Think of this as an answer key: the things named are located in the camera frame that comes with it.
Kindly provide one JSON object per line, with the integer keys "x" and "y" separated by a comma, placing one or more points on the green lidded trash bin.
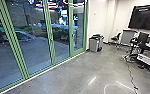
{"x": 101, "y": 40}

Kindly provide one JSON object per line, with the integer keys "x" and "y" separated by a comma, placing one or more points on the green framed glass door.
{"x": 14, "y": 40}

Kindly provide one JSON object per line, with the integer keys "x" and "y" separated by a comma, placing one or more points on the grey panel rolling stand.
{"x": 127, "y": 37}

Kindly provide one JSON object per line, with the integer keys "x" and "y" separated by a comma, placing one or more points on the white box with print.
{"x": 145, "y": 59}

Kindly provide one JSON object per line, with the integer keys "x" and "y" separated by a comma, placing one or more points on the white wall switch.
{"x": 95, "y": 13}

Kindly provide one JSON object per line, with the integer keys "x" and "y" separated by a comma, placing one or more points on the large black wall screen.
{"x": 145, "y": 16}

